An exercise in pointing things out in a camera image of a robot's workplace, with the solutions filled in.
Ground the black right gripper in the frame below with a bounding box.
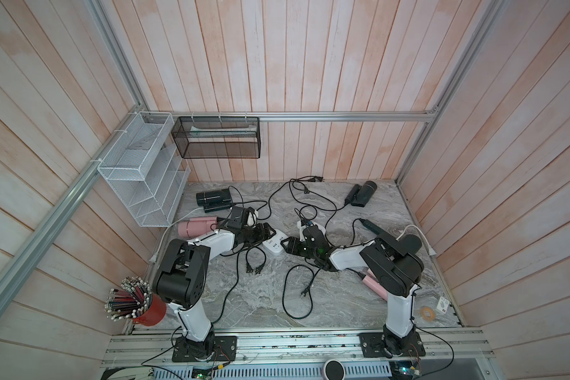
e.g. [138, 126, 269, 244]
[279, 237, 319, 262]

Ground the black cord of green dryer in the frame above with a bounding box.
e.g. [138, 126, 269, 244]
[227, 176, 325, 224]

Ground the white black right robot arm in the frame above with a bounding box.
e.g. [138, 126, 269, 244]
[280, 218, 424, 340]

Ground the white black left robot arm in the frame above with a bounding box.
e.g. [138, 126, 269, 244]
[152, 207, 276, 343]

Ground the pink hair dryer under arm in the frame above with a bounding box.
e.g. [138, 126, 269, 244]
[362, 269, 388, 301]

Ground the white square power strip left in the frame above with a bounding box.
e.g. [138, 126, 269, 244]
[262, 230, 288, 257]

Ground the white square power strip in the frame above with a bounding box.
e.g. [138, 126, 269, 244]
[262, 230, 288, 257]
[297, 220, 326, 242]

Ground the white square power strip right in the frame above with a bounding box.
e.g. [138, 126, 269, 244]
[297, 220, 326, 242]

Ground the dark green folded hair dryer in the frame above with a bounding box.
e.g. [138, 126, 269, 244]
[196, 188, 234, 213]

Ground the pink folded hair dryer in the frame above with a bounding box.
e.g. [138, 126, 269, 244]
[177, 216, 218, 239]

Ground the dark green dryer far right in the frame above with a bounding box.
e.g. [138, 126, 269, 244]
[345, 180, 378, 207]

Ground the dark green unfolded hair dryer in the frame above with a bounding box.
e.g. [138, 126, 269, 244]
[360, 218, 423, 253]

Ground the round black white knob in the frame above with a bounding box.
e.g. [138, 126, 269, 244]
[321, 359, 346, 380]

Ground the red pencil cup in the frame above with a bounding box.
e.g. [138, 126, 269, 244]
[104, 276, 167, 327]

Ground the tape roll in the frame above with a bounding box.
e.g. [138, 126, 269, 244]
[420, 307, 436, 321]

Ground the black cord of pink dryer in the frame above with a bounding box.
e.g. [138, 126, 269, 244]
[211, 217, 268, 326]

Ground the black loose cord front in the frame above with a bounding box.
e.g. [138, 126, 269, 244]
[282, 263, 320, 320]

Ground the black cord of far dryer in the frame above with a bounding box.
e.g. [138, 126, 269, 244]
[288, 178, 352, 238]

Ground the white power strip cable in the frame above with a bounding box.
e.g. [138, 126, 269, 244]
[149, 205, 205, 264]

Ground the black mesh wall basket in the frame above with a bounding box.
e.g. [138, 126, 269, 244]
[171, 116, 261, 159]

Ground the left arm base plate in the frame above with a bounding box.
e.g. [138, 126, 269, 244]
[172, 335, 238, 363]

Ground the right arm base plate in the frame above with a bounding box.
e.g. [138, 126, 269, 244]
[359, 327, 426, 359]

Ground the white cable right strip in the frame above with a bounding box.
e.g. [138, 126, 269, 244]
[396, 224, 437, 257]

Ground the white wire mesh shelf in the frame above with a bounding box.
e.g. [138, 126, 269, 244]
[98, 112, 190, 228]

